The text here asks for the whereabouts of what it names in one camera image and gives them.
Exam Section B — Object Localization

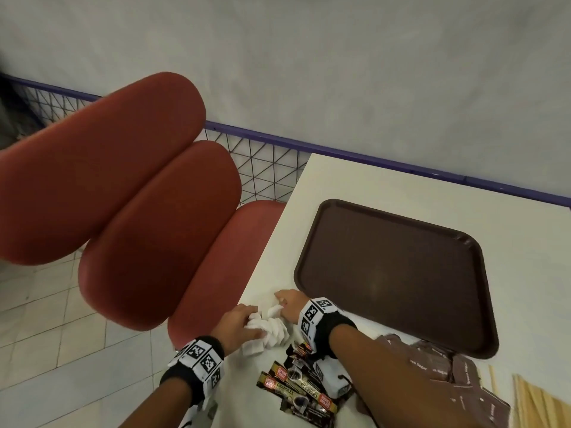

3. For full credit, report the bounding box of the person's left hand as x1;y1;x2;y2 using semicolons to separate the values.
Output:
209;304;265;356

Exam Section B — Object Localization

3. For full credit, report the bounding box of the person's right hand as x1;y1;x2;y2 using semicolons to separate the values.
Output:
273;289;312;325

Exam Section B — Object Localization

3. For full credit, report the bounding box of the pile of white sachets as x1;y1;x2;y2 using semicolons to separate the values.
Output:
240;303;293;358

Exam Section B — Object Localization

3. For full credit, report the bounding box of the pile of coffee stick packets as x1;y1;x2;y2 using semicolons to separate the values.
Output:
256;342;356;417

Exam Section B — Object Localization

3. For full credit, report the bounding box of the brown plastic tray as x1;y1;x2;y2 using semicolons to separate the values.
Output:
293;199;500;360

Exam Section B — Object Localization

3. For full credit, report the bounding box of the pile of brown sugar packets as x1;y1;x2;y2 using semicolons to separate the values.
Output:
356;333;512;428

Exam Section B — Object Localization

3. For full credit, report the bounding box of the bundle of wooden stir sticks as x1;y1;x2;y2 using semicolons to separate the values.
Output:
510;373;571;428

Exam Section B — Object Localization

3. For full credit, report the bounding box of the person's right forearm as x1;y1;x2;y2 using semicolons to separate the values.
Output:
328;324;490;428

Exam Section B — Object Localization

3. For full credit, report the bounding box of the right wristband with marker tags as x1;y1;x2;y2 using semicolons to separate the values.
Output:
297;297;357;360

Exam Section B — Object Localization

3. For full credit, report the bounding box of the wristband with marker tags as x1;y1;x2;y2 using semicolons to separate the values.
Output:
297;297;357;360
159;335;225;408

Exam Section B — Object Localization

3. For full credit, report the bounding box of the left wristband with marker tags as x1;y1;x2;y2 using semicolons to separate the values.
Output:
159;335;225;408

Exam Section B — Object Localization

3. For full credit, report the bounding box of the purple mesh railing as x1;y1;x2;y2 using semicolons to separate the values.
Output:
0;73;571;208

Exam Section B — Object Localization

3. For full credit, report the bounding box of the red padded chair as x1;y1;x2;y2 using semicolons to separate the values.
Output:
0;71;287;353

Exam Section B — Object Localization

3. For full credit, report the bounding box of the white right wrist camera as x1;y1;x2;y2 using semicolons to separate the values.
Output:
312;351;353;399

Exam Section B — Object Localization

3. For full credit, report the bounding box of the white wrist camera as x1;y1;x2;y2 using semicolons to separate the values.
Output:
312;351;353;399
178;396;219;428

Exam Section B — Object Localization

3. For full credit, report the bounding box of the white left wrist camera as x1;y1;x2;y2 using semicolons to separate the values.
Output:
178;396;219;428

